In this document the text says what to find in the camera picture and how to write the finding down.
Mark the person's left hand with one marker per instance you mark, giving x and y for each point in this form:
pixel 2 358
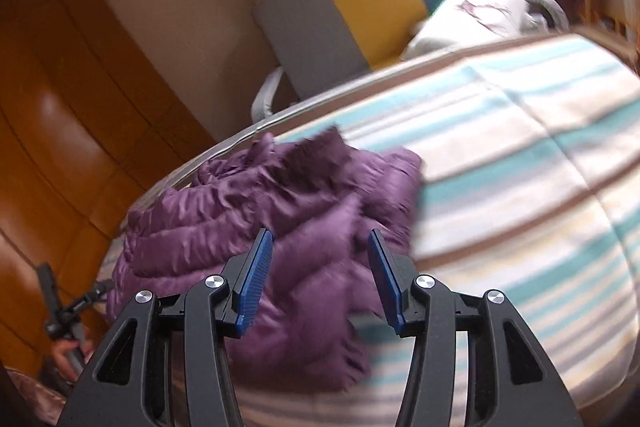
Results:
pixel 62 352

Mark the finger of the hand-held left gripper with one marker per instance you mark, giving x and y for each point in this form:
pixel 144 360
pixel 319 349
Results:
pixel 90 299

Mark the grey yellow blue sofa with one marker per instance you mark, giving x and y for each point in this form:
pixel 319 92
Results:
pixel 350 17

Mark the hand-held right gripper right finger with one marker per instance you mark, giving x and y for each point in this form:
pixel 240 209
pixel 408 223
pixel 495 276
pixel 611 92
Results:
pixel 385 287

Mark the white printed pillow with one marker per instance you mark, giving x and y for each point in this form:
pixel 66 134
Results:
pixel 470 17

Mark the striped bed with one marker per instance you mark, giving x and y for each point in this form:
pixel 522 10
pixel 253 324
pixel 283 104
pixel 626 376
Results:
pixel 525 182

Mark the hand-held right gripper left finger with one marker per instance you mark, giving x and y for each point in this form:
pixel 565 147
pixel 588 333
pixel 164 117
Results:
pixel 254 287

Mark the purple down jacket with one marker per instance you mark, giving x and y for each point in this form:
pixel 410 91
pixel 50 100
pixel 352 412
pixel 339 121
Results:
pixel 300 217

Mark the brown patterned cloth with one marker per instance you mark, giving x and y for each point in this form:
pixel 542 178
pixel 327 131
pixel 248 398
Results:
pixel 25 402

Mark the wooden wardrobe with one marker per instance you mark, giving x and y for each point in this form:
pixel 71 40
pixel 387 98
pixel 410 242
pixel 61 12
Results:
pixel 75 132

